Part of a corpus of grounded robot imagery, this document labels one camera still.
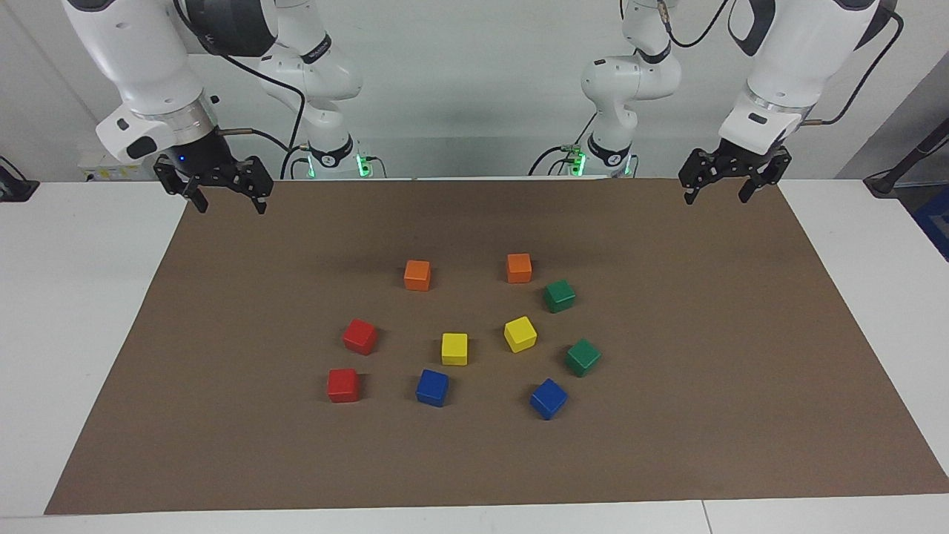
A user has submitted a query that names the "green wooden cube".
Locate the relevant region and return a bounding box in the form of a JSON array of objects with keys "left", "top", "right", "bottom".
[
  {"left": 543, "top": 279, "right": 577, "bottom": 314},
  {"left": 565, "top": 338, "right": 603, "bottom": 378}
]

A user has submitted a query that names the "red wooden cube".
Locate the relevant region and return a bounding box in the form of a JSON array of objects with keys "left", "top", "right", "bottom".
[
  {"left": 327, "top": 368, "right": 361, "bottom": 403},
  {"left": 343, "top": 318, "right": 379, "bottom": 356}
]

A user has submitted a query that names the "white labelled box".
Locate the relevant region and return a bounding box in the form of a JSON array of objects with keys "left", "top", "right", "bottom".
[{"left": 78, "top": 145, "right": 165, "bottom": 182}]

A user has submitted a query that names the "black tripod stand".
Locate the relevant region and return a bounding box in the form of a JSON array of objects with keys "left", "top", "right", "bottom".
[{"left": 864, "top": 119, "right": 949, "bottom": 198}]

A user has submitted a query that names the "blue striped panel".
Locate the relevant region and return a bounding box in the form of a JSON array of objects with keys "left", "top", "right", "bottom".
[{"left": 913, "top": 185, "right": 949, "bottom": 262}]

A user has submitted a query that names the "blue wooden cube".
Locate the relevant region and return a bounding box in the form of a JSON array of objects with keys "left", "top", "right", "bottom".
[
  {"left": 415, "top": 369, "right": 450, "bottom": 408},
  {"left": 529, "top": 378, "right": 569, "bottom": 421}
]

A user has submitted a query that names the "brown paper mat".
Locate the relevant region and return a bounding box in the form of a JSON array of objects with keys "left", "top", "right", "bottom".
[{"left": 44, "top": 178, "right": 949, "bottom": 515}]

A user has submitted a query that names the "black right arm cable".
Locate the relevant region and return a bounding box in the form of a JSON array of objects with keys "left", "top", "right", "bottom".
[{"left": 172, "top": 0, "right": 307, "bottom": 180}]

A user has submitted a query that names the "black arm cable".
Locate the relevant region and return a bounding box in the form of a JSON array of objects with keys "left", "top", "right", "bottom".
[
  {"left": 656, "top": 0, "right": 905, "bottom": 127},
  {"left": 172, "top": 0, "right": 307, "bottom": 180}
]

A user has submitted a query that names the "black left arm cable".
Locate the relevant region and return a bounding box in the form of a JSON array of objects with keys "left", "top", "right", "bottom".
[{"left": 656, "top": 0, "right": 905, "bottom": 127}]

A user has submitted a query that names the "black base power cable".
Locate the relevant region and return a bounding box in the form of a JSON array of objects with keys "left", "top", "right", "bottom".
[{"left": 528, "top": 111, "right": 598, "bottom": 177}]

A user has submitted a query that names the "black clamp mount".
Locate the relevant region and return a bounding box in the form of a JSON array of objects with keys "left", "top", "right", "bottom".
[{"left": 0, "top": 156, "right": 40, "bottom": 202}]

